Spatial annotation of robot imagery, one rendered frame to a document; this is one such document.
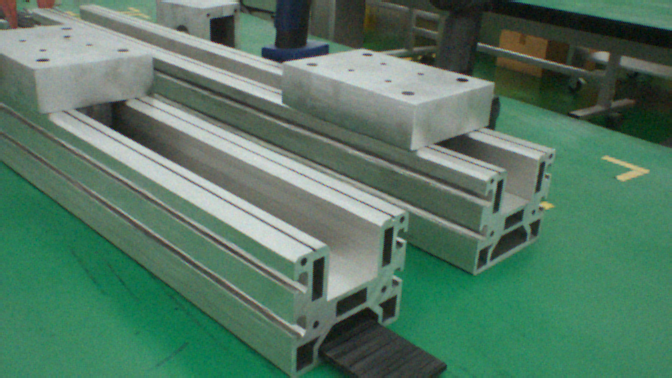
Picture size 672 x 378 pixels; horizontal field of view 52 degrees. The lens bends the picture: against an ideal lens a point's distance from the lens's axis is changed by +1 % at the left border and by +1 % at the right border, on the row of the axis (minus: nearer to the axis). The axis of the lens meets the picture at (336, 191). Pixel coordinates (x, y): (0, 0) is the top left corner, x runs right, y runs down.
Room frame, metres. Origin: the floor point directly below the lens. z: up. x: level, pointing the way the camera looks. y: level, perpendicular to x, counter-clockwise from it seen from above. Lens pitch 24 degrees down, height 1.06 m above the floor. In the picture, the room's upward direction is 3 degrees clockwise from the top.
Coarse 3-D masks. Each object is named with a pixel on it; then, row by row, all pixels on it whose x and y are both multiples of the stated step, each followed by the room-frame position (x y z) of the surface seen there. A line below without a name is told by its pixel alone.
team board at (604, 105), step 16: (416, 32) 4.34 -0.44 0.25; (432, 32) 4.24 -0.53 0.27; (416, 48) 4.45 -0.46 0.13; (432, 48) 4.49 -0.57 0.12; (480, 48) 3.94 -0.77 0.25; (496, 48) 3.85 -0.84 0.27; (432, 64) 4.50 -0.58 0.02; (528, 64) 3.67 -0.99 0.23; (544, 64) 3.60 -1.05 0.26; (560, 64) 3.53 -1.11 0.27; (608, 64) 3.32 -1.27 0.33; (592, 80) 3.37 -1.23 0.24; (608, 80) 3.30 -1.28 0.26; (608, 96) 3.28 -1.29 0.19; (576, 112) 3.18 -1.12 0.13; (592, 112) 3.21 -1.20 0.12; (608, 112) 3.29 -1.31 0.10
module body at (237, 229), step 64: (0, 128) 0.64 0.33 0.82; (64, 128) 0.53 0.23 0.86; (128, 128) 0.61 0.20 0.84; (192, 128) 0.54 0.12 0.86; (64, 192) 0.54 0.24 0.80; (128, 192) 0.46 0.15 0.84; (192, 192) 0.41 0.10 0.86; (256, 192) 0.47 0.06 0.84; (320, 192) 0.43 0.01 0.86; (192, 256) 0.41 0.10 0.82; (256, 256) 0.36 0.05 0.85; (320, 256) 0.35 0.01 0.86; (384, 256) 0.40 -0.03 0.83; (256, 320) 0.36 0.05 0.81; (320, 320) 0.35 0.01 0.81; (384, 320) 0.40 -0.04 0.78
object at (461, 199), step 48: (144, 48) 0.82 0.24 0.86; (192, 48) 0.87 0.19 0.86; (192, 96) 0.74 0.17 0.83; (240, 96) 0.68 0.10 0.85; (288, 144) 0.63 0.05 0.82; (336, 144) 0.59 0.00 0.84; (384, 144) 0.54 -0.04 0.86; (432, 144) 0.54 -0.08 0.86; (480, 144) 0.56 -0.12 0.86; (528, 144) 0.55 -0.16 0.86; (384, 192) 0.55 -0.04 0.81; (432, 192) 0.50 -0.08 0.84; (480, 192) 0.47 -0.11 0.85; (528, 192) 0.53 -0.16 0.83; (432, 240) 0.50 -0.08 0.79; (480, 240) 0.47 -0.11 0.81; (528, 240) 0.53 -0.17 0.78
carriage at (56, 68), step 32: (0, 32) 0.68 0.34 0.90; (32, 32) 0.69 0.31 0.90; (64, 32) 0.70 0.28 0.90; (0, 64) 0.60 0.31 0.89; (32, 64) 0.57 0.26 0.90; (64, 64) 0.57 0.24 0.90; (96, 64) 0.59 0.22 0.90; (128, 64) 0.61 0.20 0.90; (32, 96) 0.56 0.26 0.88; (64, 96) 0.57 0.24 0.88; (96, 96) 0.59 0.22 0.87; (128, 96) 0.61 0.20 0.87
